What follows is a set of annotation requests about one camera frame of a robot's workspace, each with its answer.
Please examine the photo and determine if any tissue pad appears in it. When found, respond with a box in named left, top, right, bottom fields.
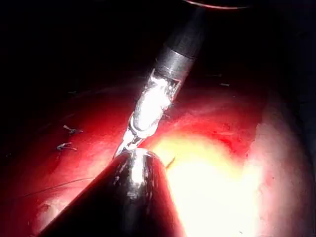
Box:
left=0, top=74, right=316, bottom=237

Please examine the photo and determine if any right arm needle driver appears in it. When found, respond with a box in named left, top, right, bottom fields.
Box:
left=127, top=68, right=183, bottom=139

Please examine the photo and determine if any curved needle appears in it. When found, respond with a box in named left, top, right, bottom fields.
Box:
left=164, top=156, right=176, bottom=169

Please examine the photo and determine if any blue stitching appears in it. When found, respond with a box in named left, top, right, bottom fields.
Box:
left=56, top=124, right=84, bottom=152

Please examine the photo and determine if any blue thread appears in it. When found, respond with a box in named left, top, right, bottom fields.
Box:
left=23, top=177, right=91, bottom=198

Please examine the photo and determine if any right arm needle driver jaw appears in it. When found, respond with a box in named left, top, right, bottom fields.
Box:
left=114, top=129, right=136, bottom=159
left=126, top=135, right=144, bottom=151

